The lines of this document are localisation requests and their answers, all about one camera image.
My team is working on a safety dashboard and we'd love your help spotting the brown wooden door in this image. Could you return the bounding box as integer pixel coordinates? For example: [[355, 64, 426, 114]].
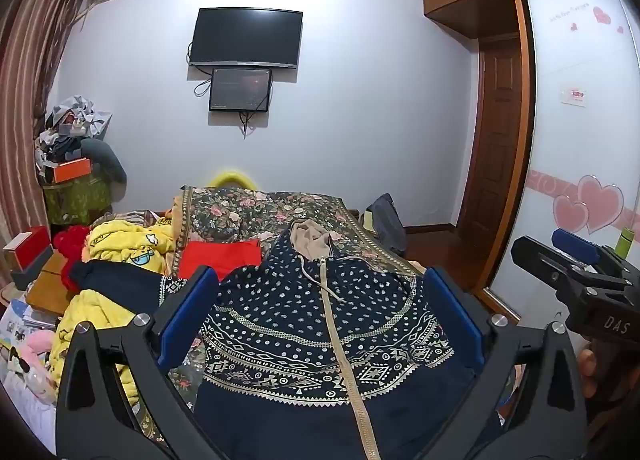
[[457, 35, 524, 232]]

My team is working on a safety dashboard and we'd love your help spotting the white label sticker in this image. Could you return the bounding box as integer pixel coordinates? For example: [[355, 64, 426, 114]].
[[562, 86, 589, 108]]

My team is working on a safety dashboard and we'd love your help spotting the pile of mixed clothes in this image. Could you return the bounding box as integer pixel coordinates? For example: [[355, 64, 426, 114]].
[[35, 95, 114, 177]]

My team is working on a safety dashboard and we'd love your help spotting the white heart sticker sliding door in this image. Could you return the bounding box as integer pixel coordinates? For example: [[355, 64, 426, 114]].
[[487, 0, 640, 313]]

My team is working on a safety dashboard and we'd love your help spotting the yellow round object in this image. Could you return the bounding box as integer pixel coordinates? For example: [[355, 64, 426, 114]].
[[207, 169, 256, 190]]

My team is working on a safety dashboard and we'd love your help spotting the red fuzzy cloth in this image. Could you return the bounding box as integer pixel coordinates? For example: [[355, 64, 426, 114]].
[[52, 225, 94, 292]]

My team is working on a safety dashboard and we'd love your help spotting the green bottle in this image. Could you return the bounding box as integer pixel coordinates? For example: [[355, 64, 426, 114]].
[[614, 227, 635, 259]]

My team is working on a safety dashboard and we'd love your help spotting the striped brown curtain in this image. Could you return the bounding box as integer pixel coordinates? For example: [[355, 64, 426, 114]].
[[0, 0, 97, 293]]

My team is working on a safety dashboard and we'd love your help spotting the red box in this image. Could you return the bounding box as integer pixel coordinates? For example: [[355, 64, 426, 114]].
[[2, 225, 54, 272]]

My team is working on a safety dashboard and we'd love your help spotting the floral blanket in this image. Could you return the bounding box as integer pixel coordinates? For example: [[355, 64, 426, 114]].
[[135, 185, 433, 443]]

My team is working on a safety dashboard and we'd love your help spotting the wooden nightstand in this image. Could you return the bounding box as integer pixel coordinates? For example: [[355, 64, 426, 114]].
[[25, 252, 82, 317]]

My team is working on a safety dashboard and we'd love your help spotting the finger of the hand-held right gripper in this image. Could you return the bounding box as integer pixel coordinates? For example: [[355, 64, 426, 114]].
[[511, 236, 632, 302], [551, 228, 640, 283]]

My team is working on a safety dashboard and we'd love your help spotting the person's right hand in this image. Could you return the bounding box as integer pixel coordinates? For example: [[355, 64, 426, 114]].
[[579, 348, 602, 399]]

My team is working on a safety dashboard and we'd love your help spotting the orange box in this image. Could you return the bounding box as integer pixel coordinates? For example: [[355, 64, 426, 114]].
[[54, 157, 94, 185]]

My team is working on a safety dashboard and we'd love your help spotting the green cloth covered cabinet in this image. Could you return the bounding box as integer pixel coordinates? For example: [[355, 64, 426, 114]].
[[42, 172, 114, 227]]

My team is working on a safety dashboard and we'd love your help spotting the yellow cartoon print garment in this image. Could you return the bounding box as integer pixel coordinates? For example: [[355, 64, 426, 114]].
[[50, 216, 177, 408]]

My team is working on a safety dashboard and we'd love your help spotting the small black wall monitor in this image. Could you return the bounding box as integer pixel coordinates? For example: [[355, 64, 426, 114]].
[[208, 68, 273, 113]]

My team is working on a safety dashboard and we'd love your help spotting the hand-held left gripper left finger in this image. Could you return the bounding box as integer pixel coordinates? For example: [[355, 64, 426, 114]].
[[55, 265, 221, 460]]

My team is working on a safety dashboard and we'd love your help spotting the black television cable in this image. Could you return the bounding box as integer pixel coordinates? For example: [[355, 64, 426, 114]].
[[188, 42, 213, 97]]

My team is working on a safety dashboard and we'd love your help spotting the pink plush toy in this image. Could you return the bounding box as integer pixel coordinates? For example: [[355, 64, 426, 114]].
[[9, 330, 60, 407]]

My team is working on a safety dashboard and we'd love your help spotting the black wall television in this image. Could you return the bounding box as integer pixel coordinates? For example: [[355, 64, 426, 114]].
[[188, 7, 304, 70]]

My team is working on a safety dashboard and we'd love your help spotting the navy patterned hooded jacket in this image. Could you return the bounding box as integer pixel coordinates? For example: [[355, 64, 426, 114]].
[[67, 219, 506, 460]]

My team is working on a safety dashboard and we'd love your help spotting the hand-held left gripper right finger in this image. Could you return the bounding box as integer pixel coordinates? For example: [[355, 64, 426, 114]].
[[422, 266, 588, 460]]

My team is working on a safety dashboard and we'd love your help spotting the grey box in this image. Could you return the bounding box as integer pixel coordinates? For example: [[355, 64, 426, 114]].
[[10, 244, 57, 291]]

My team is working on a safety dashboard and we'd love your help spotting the stack of papers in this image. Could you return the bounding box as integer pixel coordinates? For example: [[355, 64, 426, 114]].
[[0, 297, 57, 377]]

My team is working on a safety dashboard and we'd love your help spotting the red garment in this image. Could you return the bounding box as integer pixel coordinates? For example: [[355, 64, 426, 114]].
[[177, 239, 264, 284]]

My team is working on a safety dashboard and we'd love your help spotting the dark blue bag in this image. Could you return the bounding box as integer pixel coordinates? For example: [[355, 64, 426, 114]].
[[367, 192, 409, 259]]

